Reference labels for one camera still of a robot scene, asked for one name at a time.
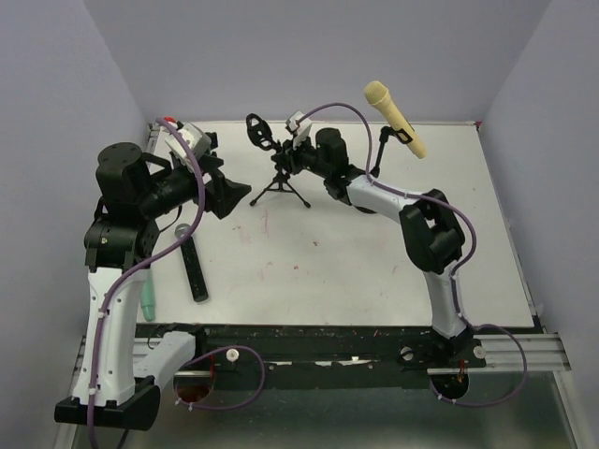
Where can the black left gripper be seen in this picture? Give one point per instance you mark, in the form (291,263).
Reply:
(226,193)

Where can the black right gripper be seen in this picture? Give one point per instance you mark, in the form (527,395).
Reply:
(286,156)

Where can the black tripod mic stand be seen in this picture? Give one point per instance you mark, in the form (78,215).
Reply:
(273,163)

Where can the black microphone with silver grille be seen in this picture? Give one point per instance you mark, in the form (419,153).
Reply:
(194,273)

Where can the cream yellow microphone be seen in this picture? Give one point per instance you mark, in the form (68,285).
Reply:
(378,97)

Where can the mint green microphone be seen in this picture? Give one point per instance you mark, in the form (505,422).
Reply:
(147,302)

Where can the black round-base clip stand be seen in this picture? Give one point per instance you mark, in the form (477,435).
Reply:
(214,141)

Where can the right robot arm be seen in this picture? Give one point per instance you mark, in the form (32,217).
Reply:
(431,233)

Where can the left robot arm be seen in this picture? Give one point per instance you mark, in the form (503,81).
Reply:
(136,188)

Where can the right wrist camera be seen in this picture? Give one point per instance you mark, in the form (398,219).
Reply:
(299,127)

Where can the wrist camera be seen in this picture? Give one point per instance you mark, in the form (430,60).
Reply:
(299,127)
(197,141)

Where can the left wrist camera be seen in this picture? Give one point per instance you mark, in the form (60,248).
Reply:
(197,141)

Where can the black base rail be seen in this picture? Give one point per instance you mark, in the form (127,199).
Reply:
(315,357)

